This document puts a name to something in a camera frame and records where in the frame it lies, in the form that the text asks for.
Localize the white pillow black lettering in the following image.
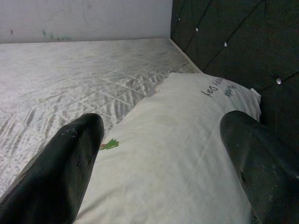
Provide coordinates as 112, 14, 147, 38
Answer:
76, 71, 262, 224

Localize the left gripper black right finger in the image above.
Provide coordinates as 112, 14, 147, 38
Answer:
219, 110, 299, 224

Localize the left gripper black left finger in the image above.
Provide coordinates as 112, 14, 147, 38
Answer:
0, 113, 105, 224

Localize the black tufted headboard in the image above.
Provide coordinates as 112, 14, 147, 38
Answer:
170, 0, 299, 154

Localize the grey quilted mattress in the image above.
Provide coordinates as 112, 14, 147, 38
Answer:
0, 37, 204, 197

